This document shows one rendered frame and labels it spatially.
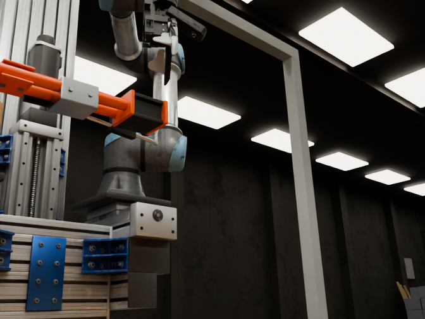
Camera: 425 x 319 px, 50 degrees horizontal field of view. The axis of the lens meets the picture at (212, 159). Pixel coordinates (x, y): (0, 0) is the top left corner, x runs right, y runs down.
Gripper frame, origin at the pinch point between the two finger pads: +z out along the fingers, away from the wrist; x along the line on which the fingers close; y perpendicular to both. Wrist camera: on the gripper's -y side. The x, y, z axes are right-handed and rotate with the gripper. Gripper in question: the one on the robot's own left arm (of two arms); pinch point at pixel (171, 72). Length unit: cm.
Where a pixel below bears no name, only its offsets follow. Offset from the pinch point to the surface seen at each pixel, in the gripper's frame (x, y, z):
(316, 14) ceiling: -302, -215, -269
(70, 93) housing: 25.9, 21.4, 20.9
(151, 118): 19.3, 6.9, 21.5
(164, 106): 18.2, 4.3, 18.3
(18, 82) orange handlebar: 28.8, 29.3, 21.0
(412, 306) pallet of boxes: -897, -709, 54
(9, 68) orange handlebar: 30.5, 30.5, 19.6
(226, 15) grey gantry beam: -218, -81, -188
